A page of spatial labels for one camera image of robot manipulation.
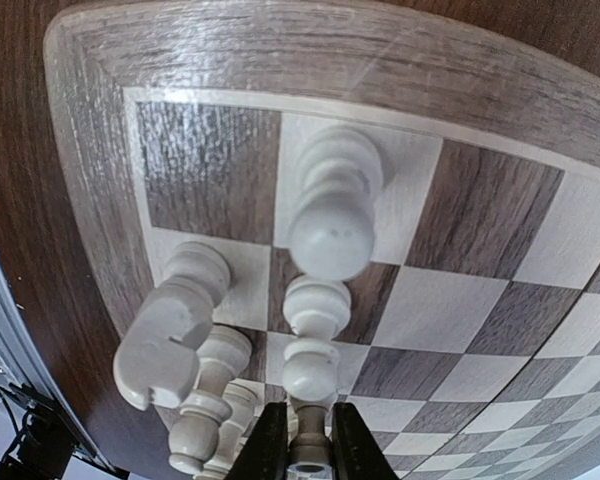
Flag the white chess knight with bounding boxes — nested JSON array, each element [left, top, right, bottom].
[[113, 242, 231, 411]]

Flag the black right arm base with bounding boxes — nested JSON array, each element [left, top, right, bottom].
[[0, 368, 130, 479]]

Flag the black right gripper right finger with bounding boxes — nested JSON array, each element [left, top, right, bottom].
[[331, 402, 395, 480]]

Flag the wooden chess board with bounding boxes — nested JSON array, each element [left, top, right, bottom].
[[44, 1, 600, 479]]

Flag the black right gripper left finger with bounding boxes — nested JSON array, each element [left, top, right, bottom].
[[227, 402, 288, 480]]

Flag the white chess king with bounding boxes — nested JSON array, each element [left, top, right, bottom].
[[197, 379, 260, 480]]

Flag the white chess pawn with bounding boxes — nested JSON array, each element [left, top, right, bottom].
[[288, 403, 332, 478], [282, 275, 352, 409], [287, 124, 391, 281]]

